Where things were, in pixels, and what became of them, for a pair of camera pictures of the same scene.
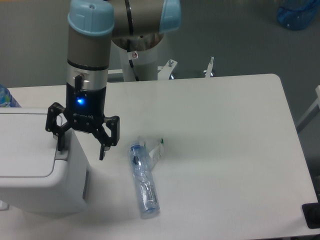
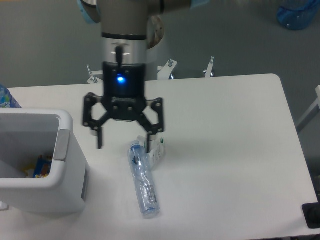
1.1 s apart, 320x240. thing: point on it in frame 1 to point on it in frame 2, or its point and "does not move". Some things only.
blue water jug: (298, 16) does not move
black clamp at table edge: (311, 213) does not move
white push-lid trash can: (35, 178) does not move
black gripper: (84, 110) to (124, 92)
